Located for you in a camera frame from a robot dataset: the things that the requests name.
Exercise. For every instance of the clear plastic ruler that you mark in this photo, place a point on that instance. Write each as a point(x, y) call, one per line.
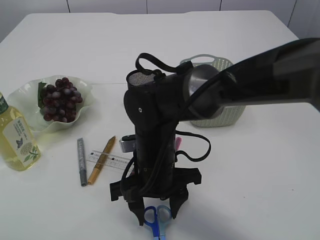
point(112, 161)

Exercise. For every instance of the black mesh pen holder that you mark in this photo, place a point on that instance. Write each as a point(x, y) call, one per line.
point(137, 80)

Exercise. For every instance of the purple grape bunch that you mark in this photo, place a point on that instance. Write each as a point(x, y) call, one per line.
point(58, 102)

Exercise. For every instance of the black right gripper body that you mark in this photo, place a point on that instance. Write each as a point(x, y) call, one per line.
point(129, 190)

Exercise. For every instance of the pink purple scissors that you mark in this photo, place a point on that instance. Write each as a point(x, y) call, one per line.
point(178, 141)

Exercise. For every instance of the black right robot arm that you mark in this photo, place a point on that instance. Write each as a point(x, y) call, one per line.
point(156, 101)

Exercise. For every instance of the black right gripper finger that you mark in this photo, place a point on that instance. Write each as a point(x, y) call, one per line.
point(137, 207)
point(176, 200)

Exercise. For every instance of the grey marker pen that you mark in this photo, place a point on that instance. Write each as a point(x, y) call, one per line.
point(82, 162)

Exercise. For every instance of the gold marker pen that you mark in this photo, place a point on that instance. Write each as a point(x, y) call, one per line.
point(101, 161)

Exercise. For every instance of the green plastic woven basket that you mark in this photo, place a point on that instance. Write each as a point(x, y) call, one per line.
point(230, 114)

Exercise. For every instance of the yellow tea bottle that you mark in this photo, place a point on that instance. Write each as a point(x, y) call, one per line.
point(18, 146)

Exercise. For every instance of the pale green wavy plate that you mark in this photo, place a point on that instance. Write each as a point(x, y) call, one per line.
point(25, 99)

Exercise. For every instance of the blue scissors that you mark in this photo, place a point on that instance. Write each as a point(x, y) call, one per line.
point(162, 217)

